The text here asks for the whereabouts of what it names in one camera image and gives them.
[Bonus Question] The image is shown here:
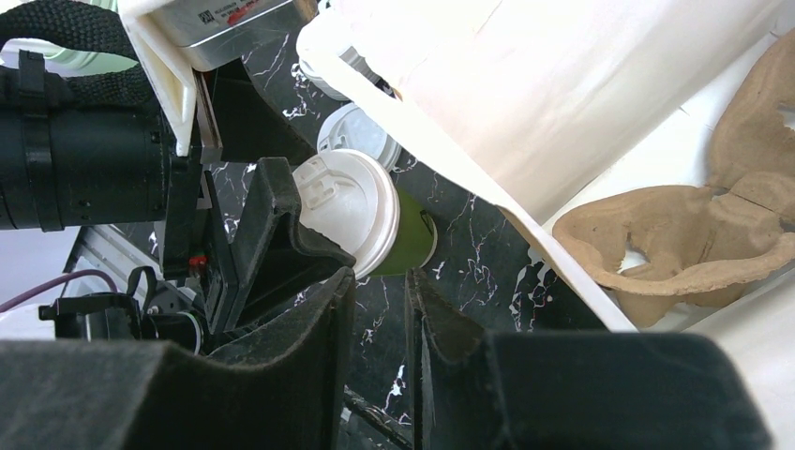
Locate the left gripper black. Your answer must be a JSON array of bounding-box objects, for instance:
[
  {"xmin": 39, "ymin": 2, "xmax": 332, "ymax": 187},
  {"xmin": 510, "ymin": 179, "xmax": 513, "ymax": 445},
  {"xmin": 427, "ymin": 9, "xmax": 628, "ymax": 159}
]
[{"xmin": 0, "ymin": 0, "xmax": 318, "ymax": 280}]

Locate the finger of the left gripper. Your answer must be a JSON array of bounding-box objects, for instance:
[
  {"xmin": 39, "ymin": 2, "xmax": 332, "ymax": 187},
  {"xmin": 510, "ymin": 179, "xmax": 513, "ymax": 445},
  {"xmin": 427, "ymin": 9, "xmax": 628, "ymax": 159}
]
[{"xmin": 203, "ymin": 157, "xmax": 355, "ymax": 335}]

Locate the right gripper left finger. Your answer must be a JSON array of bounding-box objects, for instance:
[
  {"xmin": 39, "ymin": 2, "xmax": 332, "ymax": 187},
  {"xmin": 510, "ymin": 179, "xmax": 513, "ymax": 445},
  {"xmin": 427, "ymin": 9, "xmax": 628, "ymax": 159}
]
[{"xmin": 1, "ymin": 267, "xmax": 355, "ymax": 449}]

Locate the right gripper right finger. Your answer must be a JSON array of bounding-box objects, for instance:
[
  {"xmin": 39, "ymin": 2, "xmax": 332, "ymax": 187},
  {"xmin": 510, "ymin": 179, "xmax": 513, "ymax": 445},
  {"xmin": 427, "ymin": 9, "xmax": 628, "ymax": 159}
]
[{"xmin": 405, "ymin": 269, "xmax": 773, "ymax": 449}]

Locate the tan paper bag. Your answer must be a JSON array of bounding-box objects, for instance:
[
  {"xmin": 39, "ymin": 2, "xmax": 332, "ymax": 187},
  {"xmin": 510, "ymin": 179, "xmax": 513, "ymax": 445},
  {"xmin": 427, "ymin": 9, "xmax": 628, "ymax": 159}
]
[{"xmin": 296, "ymin": 1, "xmax": 794, "ymax": 449}]

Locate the green paper cup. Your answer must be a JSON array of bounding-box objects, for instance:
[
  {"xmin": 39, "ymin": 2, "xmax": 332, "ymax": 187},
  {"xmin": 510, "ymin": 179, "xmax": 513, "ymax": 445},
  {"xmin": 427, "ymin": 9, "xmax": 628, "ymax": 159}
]
[{"xmin": 371, "ymin": 187, "xmax": 438, "ymax": 277}]

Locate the stack of white lids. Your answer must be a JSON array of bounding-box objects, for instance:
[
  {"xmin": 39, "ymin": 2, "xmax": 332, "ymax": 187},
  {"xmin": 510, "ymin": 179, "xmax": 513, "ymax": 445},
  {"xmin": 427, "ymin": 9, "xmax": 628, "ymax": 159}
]
[{"xmin": 299, "ymin": 59, "xmax": 401, "ymax": 172}]

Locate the green cup holder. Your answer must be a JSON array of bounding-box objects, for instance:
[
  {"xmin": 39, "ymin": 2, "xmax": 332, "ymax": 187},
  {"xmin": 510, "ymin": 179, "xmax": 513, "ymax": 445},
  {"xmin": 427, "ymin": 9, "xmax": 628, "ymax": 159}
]
[{"xmin": 1, "ymin": 38, "xmax": 136, "ymax": 76}]

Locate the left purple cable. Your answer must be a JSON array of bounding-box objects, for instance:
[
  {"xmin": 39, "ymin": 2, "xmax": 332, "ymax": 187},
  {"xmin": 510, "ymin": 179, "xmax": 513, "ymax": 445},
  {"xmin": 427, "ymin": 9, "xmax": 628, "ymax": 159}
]
[{"xmin": 0, "ymin": 268, "xmax": 119, "ymax": 315}]

